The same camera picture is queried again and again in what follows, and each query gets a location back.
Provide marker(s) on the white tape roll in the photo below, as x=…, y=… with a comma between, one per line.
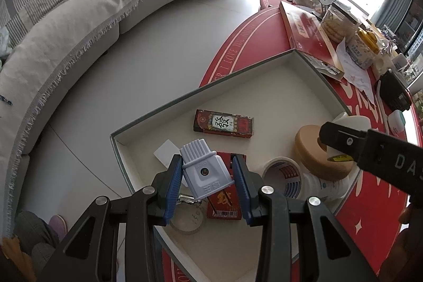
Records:
x=281, y=160

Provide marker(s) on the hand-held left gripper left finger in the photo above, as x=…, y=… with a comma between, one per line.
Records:
x=173, y=189

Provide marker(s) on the person's right forearm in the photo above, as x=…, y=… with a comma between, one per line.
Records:
x=406, y=259

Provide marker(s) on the clear tape roll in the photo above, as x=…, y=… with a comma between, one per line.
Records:
x=185, y=231

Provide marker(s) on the white bottle with yellow label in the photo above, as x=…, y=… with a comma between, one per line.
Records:
x=350, y=120

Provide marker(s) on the black case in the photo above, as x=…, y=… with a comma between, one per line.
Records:
x=393, y=90

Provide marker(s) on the grey white plug adapter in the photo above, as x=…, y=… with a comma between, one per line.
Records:
x=205, y=169

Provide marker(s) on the clear jar of biscuits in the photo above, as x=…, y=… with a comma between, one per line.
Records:
x=337, y=24

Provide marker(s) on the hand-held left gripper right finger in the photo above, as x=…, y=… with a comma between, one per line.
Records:
x=243, y=189

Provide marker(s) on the pink slipper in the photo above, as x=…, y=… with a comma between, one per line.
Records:
x=58, y=225

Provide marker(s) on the brown paper tape roll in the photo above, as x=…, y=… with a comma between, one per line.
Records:
x=310, y=150

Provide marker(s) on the red packet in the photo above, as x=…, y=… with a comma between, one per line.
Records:
x=224, y=206

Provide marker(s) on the grey green curtain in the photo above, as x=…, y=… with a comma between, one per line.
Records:
x=393, y=1

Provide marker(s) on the white card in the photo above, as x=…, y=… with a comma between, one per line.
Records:
x=165, y=151

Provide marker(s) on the person's right hand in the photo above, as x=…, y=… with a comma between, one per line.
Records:
x=411, y=214

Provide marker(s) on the red card pack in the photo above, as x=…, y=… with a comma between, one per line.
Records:
x=241, y=126

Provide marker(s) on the blue patterned cloth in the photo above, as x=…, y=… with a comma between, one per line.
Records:
x=5, y=44

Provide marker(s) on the person's left leg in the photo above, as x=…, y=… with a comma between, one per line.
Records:
x=36, y=235

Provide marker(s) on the round red rug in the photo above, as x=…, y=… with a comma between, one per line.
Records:
x=363, y=219

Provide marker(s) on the white covered sofa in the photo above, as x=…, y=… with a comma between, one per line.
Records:
x=66, y=47

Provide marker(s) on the white shallow cardboard box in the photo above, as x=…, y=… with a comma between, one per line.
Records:
x=264, y=97

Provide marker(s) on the white and teal round container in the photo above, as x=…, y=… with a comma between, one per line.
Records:
x=396, y=121

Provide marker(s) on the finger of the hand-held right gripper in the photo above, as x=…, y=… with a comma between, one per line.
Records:
x=340, y=140

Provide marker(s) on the grey striped cushion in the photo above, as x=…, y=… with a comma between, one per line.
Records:
x=29, y=4

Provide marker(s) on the jar with yellow lid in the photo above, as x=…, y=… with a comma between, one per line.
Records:
x=360, y=50

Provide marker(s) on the white paper sheets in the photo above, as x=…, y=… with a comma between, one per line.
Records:
x=358, y=77

